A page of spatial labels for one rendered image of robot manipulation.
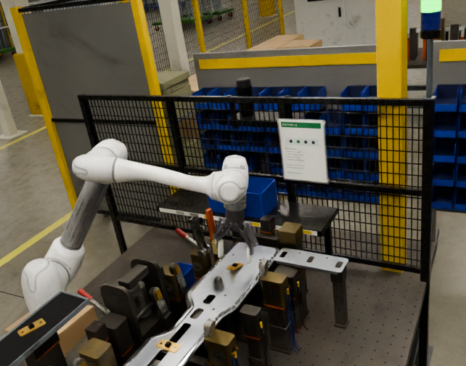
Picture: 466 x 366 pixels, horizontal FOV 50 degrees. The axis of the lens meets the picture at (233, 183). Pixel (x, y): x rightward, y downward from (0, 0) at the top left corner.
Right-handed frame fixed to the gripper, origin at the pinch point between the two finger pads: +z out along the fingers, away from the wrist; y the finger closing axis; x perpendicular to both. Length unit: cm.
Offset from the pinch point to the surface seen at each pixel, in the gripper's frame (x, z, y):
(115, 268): 22, 31, -90
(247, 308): -17.6, 10.9, 16.2
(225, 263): 2.4, 4.5, -6.0
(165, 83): 155, -67, -158
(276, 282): -8.8, 2.8, 23.1
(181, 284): -18.0, 8.1, -13.3
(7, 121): 328, -4, -612
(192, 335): -37.4, 15.4, 5.7
